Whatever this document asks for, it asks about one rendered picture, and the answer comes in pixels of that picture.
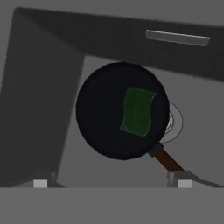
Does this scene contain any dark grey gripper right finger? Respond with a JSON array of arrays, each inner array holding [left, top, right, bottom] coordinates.
[[166, 170, 224, 188]]

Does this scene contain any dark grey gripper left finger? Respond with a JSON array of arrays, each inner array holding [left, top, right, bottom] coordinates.
[[17, 171, 66, 188]]

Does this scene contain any green sponge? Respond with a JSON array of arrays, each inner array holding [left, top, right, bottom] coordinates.
[[119, 87, 158, 137]]

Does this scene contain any grey hob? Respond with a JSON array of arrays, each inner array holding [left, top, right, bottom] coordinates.
[[56, 55, 224, 188]]

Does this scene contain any dark grey cupboard front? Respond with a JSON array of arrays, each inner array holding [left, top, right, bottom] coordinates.
[[0, 6, 224, 188]]

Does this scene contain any black pan with brown handle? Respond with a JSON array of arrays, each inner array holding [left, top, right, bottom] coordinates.
[[75, 61, 186, 173]]

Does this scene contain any grey bar handle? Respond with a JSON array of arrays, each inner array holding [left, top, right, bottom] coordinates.
[[145, 29, 211, 48]]

